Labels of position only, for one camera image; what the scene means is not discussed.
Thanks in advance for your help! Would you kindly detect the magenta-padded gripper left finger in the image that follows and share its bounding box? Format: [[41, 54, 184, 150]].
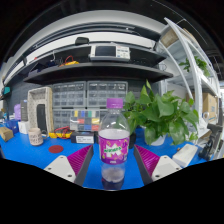
[[43, 144, 95, 187]]

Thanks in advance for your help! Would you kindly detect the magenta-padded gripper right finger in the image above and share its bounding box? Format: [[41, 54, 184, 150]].
[[133, 144, 183, 186]]

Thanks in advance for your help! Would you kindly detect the purple-labelled clear drink bottle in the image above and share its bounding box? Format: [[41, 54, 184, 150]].
[[98, 98, 131, 191]]

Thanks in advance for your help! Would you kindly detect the flat round red coaster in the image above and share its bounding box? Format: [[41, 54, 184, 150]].
[[48, 144, 64, 154]]

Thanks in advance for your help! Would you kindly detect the flat white device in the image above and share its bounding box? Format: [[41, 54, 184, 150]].
[[172, 143, 199, 168]]

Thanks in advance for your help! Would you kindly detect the black box with white label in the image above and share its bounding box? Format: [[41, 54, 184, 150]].
[[70, 130, 96, 145]]

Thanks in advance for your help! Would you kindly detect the black case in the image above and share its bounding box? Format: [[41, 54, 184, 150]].
[[128, 131, 138, 150]]

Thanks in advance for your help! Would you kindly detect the beige patterned mug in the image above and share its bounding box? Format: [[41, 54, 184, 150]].
[[27, 127, 48, 147]]

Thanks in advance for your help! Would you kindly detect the clear box with coloured parts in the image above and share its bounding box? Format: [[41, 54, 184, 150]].
[[69, 109, 101, 132]]

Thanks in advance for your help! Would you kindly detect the green potted plant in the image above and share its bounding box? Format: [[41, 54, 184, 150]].
[[123, 79, 200, 147]]

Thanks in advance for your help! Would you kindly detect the black stand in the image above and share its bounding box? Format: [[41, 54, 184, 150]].
[[198, 123, 224, 162]]

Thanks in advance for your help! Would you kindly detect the black rounded speaker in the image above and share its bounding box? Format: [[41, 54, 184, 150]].
[[36, 103, 48, 133]]

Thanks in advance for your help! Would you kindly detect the small white box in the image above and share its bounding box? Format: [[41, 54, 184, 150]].
[[17, 120, 31, 135]]

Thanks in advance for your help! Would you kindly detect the blue box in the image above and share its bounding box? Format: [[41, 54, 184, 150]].
[[4, 119, 19, 134]]

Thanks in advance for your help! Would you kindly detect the brown cardboard box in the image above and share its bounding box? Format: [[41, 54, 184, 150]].
[[0, 126, 14, 142]]

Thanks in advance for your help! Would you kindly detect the white perforated basket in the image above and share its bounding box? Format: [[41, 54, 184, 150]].
[[27, 86, 54, 134]]

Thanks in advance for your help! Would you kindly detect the dark grey box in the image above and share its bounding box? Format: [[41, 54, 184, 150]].
[[20, 99, 29, 122]]

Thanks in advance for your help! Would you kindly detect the purple bag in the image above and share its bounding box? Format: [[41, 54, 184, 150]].
[[13, 103, 22, 121]]

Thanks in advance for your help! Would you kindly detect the white metal shelf unit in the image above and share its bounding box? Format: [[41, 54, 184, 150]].
[[155, 17, 224, 141]]

